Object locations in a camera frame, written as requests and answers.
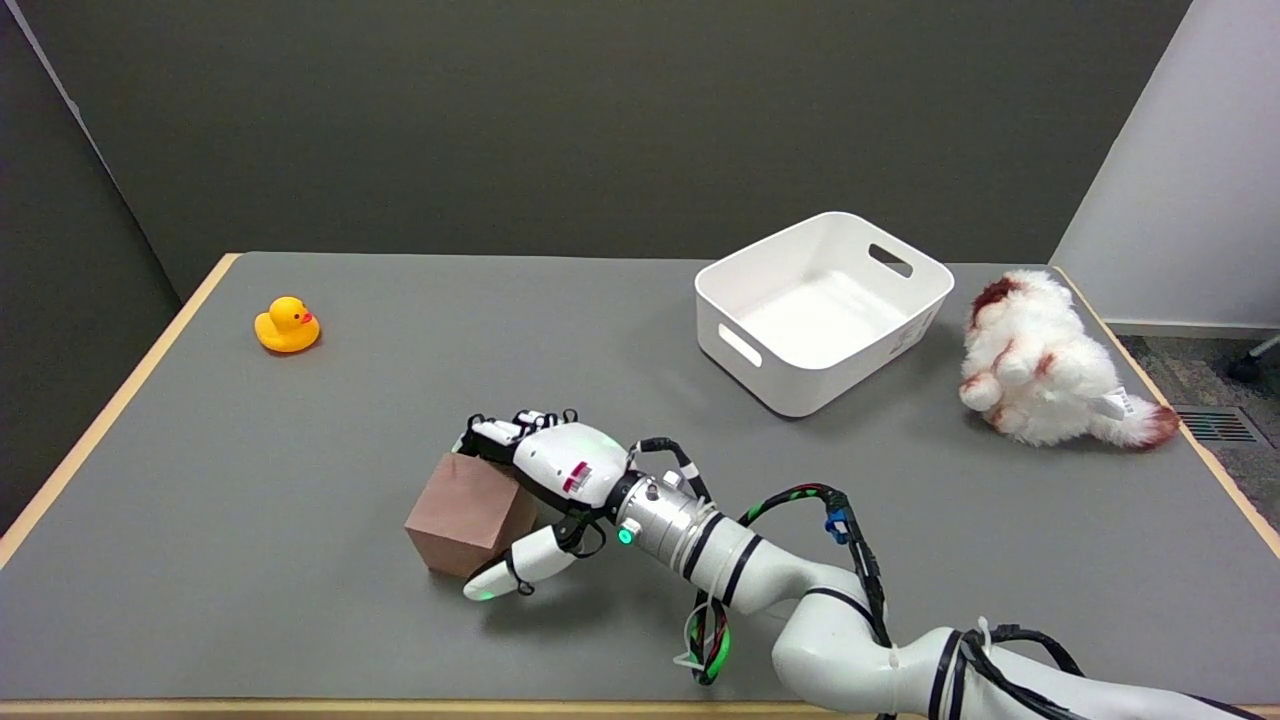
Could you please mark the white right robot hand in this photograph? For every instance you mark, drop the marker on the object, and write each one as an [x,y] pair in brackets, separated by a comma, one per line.
[560,475]

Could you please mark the brown wooden cube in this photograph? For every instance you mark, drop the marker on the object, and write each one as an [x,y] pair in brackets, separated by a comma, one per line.
[465,515]

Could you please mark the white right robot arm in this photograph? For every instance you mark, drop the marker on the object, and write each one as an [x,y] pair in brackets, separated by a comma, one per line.
[850,630]

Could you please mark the white plastic bin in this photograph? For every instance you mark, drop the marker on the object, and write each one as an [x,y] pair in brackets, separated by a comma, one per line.
[822,312]

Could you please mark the yellow rubber duck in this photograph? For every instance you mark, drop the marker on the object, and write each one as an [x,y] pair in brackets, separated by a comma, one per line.
[287,324]

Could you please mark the white brown plush toy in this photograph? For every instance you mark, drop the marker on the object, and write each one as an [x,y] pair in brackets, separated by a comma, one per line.
[1050,365]

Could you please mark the floor vent grille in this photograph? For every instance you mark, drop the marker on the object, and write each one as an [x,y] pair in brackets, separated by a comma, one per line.
[1215,425]

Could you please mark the black chair caster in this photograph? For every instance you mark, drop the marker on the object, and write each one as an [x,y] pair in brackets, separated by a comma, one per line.
[1246,368]

